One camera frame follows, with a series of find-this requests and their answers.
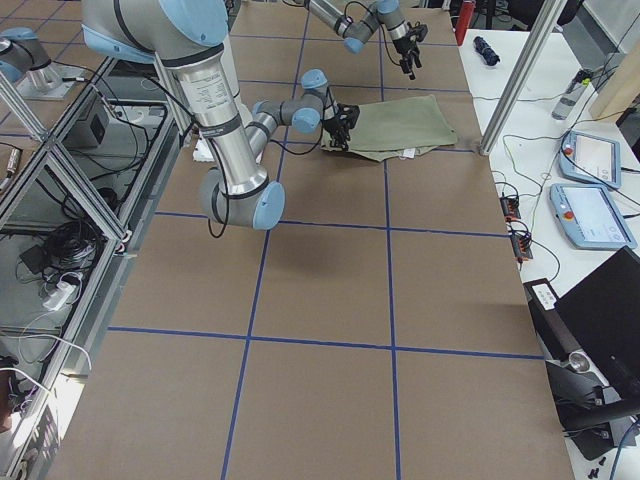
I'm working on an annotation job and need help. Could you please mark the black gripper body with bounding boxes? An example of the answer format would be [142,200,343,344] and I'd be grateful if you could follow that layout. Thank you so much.
[324,116,350,150]
[393,35,423,68]

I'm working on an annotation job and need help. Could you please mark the olive green long-sleeve shirt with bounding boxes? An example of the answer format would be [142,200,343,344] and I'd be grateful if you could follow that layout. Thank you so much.
[346,95,458,162]

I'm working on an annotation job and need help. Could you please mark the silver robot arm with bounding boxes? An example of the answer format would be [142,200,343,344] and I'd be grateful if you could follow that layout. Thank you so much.
[294,0,428,80]
[82,1,359,230]

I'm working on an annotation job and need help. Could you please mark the red cylinder bottle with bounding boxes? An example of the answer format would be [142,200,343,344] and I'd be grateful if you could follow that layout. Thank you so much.
[455,0,476,46]

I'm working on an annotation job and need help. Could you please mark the dark blue folded umbrella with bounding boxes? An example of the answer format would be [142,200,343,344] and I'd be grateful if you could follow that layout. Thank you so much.
[473,36,500,67]

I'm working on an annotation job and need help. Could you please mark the blue teach pendant far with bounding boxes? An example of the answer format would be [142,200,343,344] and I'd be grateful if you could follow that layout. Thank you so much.
[557,130,622,189]

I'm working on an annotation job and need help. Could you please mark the blue teach pendant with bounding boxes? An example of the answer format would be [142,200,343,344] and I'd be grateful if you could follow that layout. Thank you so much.
[557,130,622,189]
[549,183,638,251]

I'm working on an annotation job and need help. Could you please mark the blue teach pendant near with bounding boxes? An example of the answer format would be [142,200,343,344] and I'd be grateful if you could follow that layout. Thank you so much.
[549,183,638,251]

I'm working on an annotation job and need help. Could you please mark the white power strip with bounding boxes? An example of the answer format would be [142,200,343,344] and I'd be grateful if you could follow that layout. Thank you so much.
[42,280,80,311]

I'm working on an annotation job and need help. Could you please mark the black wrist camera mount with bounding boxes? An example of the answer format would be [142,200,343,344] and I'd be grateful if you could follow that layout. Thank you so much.
[335,103,360,130]
[405,21,429,43]

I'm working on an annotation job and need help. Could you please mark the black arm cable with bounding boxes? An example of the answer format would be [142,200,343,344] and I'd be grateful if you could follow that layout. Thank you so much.
[207,84,334,239]
[344,0,406,69]

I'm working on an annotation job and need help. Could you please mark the aluminium frame post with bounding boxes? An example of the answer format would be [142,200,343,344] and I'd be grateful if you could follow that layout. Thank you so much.
[479,0,567,156]

